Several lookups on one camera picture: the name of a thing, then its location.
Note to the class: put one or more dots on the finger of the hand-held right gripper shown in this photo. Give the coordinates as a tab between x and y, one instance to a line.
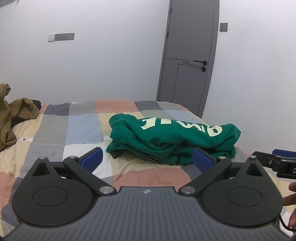
263	158
284	153

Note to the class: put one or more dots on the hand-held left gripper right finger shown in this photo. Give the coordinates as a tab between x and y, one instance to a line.
201	160

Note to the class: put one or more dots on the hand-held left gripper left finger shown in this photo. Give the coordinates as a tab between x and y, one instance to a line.
92	158

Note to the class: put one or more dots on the green sweatshirt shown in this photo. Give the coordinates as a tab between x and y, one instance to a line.
166	139

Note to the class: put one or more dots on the person's right hand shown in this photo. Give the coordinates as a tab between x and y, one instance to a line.
290	200

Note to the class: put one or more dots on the patchwork bed cover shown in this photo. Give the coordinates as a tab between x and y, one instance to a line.
74	129

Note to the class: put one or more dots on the white fabric label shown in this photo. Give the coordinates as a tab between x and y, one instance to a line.
22	138

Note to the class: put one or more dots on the black garment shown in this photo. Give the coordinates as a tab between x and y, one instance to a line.
37	103

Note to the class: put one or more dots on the black door lock knob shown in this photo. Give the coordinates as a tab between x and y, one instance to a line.
203	69

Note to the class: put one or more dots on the brown garment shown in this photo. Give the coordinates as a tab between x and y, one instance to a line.
7	125

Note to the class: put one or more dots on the grey door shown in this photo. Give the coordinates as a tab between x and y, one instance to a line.
187	34

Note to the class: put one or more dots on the white and grey switch panel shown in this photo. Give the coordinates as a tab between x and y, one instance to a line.
64	37

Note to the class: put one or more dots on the grey wall switch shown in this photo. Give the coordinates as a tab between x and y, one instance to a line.
223	26

